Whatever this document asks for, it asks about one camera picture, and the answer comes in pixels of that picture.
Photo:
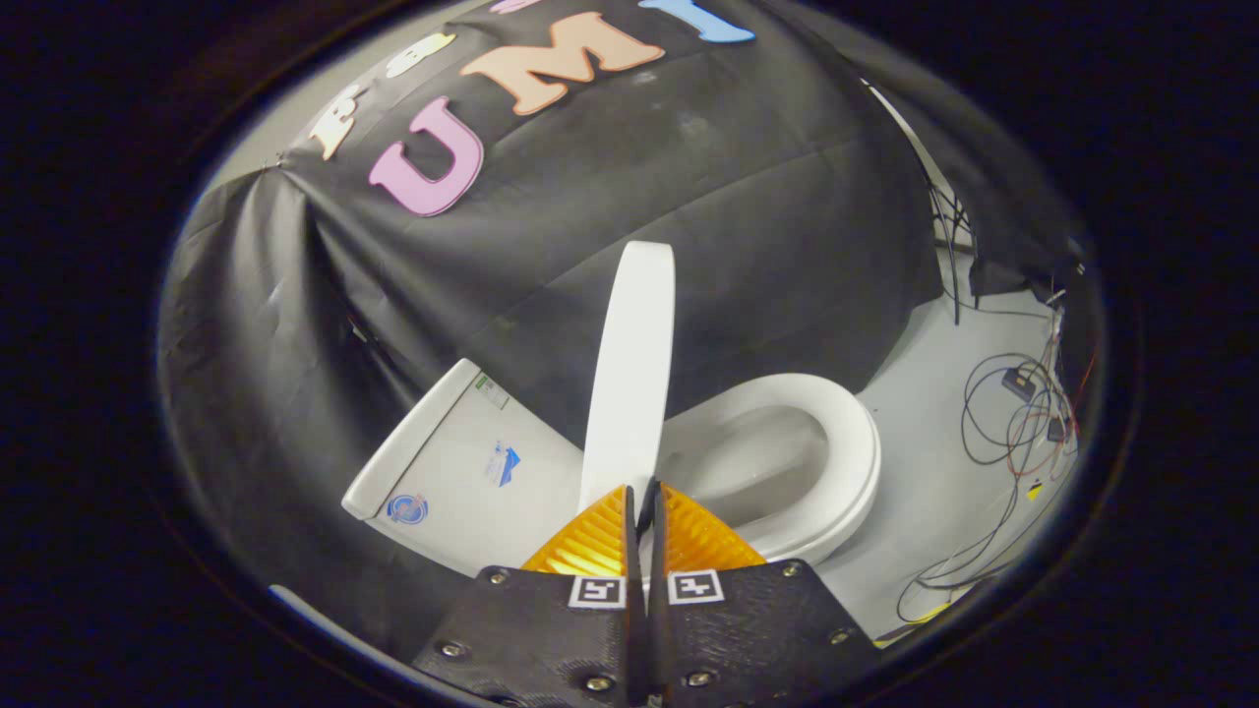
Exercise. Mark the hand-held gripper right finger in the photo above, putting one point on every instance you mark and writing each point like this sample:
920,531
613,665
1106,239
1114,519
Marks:
757,629

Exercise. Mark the white toilet bowl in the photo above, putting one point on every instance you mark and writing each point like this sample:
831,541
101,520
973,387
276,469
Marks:
748,462

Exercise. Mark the small black adapter box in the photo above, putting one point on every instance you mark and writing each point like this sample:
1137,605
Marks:
1018,383

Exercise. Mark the white toilet seat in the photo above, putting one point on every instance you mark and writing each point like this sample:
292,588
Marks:
846,462

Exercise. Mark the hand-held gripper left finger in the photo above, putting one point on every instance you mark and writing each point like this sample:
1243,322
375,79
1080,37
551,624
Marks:
551,629

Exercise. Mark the black backdrop cloth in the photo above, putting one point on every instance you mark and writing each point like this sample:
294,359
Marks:
610,246

